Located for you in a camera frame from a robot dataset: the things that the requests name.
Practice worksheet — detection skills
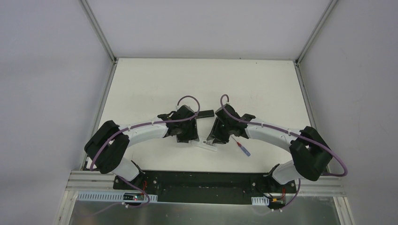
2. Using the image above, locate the white remote control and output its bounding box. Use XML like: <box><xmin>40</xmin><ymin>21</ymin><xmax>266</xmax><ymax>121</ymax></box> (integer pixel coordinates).
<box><xmin>189</xmin><ymin>136</ymin><xmax>217</xmax><ymax>152</ymax></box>

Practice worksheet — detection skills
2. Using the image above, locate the blue red screwdriver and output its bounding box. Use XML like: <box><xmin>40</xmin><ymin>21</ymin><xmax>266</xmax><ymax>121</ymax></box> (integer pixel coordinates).
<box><xmin>231</xmin><ymin>136</ymin><xmax>251</xmax><ymax>157</ymax></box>

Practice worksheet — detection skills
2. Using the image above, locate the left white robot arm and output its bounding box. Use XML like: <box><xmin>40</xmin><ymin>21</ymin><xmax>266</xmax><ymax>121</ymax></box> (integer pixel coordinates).
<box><xmin>84</xmin><ymin>105</ymin><xmax>199</xmax><ymax>190</ymax></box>

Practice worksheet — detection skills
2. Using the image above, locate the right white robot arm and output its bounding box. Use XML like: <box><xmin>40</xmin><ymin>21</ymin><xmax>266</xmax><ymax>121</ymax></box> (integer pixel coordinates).
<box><xmin>207</xmin><ymin>105</ymin><xmax>333</xmax><ymax>192</ymax></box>

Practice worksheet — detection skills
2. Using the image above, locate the black remote control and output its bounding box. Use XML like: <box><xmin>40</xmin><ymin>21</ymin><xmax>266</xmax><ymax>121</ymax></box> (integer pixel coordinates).
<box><xmin>197</xmin><ymin>110</ymin><xmax>215</xmax><ymax>119</ymax></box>

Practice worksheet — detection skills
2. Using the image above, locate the right controller board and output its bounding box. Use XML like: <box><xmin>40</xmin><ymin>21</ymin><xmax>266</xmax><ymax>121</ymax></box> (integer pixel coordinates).
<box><xmin>251</xmin><ymin>196</ymin><xmax>286</xmax><ymax>208</ymax></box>

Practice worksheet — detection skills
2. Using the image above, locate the controller board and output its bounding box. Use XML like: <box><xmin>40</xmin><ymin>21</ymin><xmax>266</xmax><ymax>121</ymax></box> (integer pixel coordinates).
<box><xmin>251</xmin><ymin>196</ymin><xmax>286</xmax><ymax>208</ymax></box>
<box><xmin>77</xmin><ymin>191</ymin><xmax>158</xmax><ymax>203</ymax></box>

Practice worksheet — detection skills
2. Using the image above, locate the left controller board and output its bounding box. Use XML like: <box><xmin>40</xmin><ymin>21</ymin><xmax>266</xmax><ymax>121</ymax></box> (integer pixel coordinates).
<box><xmin>77</xmin><ymin>191</ymin><xmax>158</xmax><ymax>203</ymax></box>

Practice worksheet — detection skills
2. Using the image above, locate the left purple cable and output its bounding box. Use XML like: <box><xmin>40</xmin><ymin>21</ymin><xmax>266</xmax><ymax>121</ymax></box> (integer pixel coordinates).
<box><xmin>89</xmin><ymin>95</ymin><xmax>201</xmax><ymax>172</ymax></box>

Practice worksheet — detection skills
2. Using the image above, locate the purple cable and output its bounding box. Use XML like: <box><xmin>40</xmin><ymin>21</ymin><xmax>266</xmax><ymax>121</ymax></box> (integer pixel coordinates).
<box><xmin>89</xmin><ymin>95</ymin><xmax>201</xmax><ymax>172</ymax></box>
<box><xmin>220</xmin><ymin>94</ymin><xmax>349</xmax><ymax>178</ymax></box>

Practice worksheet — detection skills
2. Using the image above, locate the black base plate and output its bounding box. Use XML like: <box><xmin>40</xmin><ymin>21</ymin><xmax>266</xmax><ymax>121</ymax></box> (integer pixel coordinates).
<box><xmin>131</xmin><ymin>170</ymin><xmax>297</xmax><ymax>205</ymax></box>

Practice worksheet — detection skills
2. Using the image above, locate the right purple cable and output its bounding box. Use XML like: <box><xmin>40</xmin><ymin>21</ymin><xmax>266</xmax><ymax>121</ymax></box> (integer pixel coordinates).
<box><xmin>220</xmin><ymin>94</ymin><xmax>349</xmax><ymax>178</ymax></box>

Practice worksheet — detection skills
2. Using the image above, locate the aluminium frame rail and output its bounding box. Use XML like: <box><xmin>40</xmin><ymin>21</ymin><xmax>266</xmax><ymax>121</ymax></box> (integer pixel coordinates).
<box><xmin>66</xmin><ymin>170</ymin><xmax>345</xmax><ymax>197</ymax></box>

